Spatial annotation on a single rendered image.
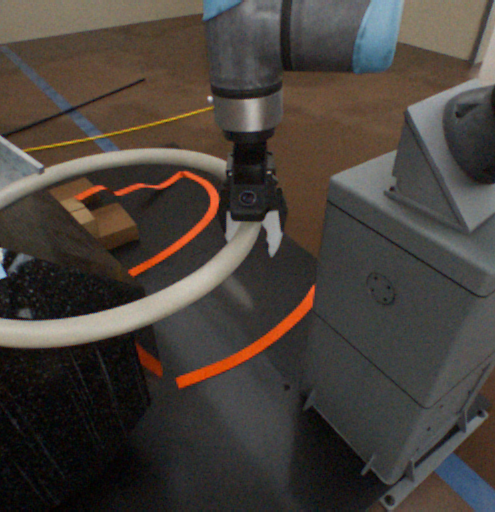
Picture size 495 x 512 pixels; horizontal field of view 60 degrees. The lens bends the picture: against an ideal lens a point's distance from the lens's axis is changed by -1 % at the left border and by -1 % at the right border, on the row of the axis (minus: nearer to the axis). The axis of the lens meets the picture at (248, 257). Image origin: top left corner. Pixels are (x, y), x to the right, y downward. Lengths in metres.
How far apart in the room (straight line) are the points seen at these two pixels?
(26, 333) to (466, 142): 0.77
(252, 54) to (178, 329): 1.35
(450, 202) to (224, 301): 1.17
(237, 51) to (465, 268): 0.54
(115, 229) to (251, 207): 1.65
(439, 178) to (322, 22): 0.45
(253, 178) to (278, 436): 1.06
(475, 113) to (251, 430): 1.09
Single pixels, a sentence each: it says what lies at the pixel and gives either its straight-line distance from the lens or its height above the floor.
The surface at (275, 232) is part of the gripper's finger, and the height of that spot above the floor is 0.94.
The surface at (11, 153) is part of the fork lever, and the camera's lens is 0.93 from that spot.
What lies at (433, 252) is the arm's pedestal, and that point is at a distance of 0.87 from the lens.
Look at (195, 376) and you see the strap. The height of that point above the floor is 0.02.
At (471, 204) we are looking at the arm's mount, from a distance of 0.91.
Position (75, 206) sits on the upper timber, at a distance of 2.20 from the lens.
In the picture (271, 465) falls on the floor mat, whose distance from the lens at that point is 1.44.
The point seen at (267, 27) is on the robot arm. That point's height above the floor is 1.22.
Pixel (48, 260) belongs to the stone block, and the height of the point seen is 0.78.
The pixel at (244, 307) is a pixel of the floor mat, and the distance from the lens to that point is 1.80.
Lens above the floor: 1.33
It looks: 40 degrees down
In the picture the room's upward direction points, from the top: straight up
